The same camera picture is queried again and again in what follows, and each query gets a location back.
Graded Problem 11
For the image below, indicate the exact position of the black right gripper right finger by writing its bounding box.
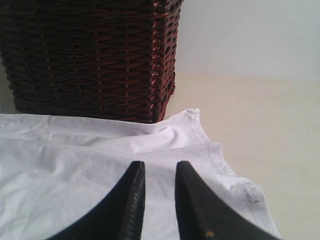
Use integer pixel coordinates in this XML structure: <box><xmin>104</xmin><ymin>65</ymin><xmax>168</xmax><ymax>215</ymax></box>
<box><xmin>175</xmin><ymin>161</ymin><xmax>276</xmax><ymax>240</ymax></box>

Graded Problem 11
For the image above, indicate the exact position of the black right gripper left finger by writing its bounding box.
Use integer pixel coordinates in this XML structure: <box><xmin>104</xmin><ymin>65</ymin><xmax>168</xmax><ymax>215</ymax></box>
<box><xmin>49</xmin><ymin>161</ymin><xmax>146</xmax><ymax>240</ymax></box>

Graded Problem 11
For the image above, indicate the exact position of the white t-shirt red lettering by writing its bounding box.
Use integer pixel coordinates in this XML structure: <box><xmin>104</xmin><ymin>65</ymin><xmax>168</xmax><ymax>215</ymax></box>
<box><xmin>0</xmin><ymin>108</ymin><xmax>280</xmax><ymax>240</ymax></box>

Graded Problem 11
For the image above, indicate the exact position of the dark brown wicker basket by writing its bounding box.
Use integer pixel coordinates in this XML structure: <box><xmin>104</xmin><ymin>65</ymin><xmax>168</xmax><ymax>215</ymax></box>
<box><xmin>0</xmin><ymin>0</ymin><xmax>182</xmax><ymax>124</ymax></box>

